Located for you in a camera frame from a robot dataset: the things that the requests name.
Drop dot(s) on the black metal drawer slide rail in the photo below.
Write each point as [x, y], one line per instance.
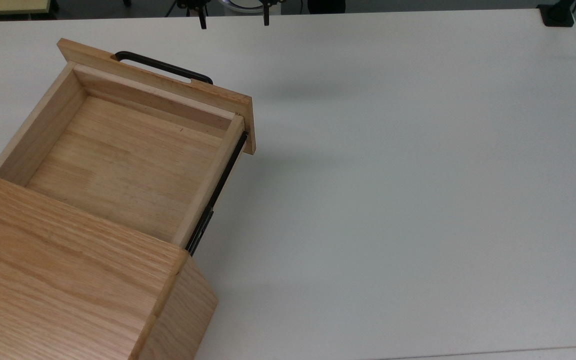
[216, 192]

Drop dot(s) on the black table clamp mount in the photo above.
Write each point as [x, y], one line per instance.
[558, 17]

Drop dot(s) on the yellowish side table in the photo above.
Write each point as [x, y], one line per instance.
[8, 6]

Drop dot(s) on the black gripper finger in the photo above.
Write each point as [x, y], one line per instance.
[202, 20]
[266, 17]

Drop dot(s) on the oak wooden cabinet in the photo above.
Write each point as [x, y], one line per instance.
[58, 270]

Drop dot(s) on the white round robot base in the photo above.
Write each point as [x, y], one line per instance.
[243, 8]

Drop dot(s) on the light wooden drawer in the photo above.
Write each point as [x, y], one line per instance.
[118, 160]

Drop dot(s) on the black rounded background object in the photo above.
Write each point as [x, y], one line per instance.
[326, 5]

